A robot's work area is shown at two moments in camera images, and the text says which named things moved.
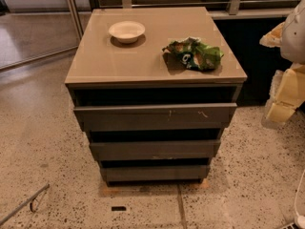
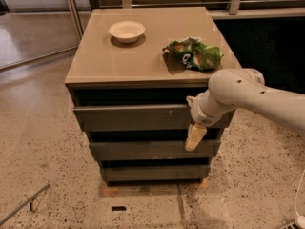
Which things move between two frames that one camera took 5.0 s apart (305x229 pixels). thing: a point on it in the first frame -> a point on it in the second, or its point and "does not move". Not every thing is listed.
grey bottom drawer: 154,174 does not move
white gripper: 294,38 -> 197,113
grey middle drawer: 155,149 does not move
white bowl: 127,31 does not move
